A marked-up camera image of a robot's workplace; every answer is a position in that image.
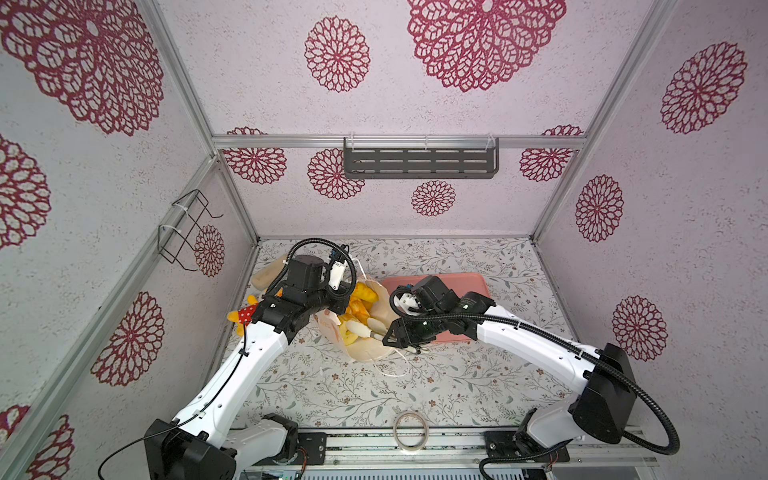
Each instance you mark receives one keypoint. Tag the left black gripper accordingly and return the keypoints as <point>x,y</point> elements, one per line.
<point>341,292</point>

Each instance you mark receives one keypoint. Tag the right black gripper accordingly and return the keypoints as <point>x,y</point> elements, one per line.
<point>402,334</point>

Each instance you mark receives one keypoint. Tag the steel tongs cream tips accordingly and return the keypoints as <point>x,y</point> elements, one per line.
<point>364,331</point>

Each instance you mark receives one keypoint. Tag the white paper bag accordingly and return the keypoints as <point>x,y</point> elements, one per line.
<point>388,362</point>

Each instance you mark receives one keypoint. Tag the yellow fake croissant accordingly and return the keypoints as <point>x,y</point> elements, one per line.
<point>361,302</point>

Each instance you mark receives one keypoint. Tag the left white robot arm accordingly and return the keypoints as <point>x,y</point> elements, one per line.
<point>198,443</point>

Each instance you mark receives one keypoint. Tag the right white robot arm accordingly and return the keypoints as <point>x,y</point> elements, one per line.
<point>599,407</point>

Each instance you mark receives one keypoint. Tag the yellow plush toy red dress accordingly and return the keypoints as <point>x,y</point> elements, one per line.
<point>243,317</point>

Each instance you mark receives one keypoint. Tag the pink plastic tray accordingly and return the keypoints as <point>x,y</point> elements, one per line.
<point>460,283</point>

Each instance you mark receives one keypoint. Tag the clear tape roll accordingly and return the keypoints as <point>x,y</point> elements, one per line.
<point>411,432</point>

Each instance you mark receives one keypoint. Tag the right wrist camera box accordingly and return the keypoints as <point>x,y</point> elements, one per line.
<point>433,295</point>

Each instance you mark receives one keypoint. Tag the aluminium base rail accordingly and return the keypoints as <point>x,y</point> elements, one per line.
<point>458,453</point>

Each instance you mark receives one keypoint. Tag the grey wall shelf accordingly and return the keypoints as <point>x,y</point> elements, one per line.
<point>424,163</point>

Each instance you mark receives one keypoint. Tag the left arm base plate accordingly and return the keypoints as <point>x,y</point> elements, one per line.
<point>300,448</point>

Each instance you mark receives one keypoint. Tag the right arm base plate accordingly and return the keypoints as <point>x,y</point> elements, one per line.
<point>511,446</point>

